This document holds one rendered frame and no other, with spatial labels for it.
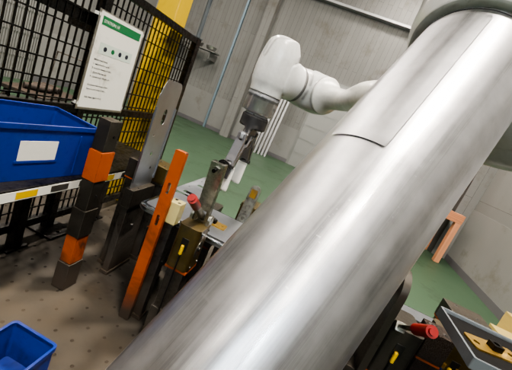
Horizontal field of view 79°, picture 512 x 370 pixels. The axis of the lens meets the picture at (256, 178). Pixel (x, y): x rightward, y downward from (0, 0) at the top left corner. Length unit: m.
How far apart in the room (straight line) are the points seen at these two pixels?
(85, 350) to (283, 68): 0.83
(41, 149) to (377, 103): 0.73
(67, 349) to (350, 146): 0.83
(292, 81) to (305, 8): 9.90
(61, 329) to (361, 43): 10.05
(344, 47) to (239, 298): 10.24
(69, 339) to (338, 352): 0.82
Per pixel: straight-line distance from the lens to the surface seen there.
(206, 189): 0.76
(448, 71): 0.25
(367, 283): 0.18
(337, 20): 10.57
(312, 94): 0.89
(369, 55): 10.33
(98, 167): 0.88
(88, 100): 1.18
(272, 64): 0.84
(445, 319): 0.67
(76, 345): 0.94
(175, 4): 1.54
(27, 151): 0.82
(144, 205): 0.92
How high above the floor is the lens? 1.37
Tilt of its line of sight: 12 degrees down
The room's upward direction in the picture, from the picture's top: 23 degrees clockwise
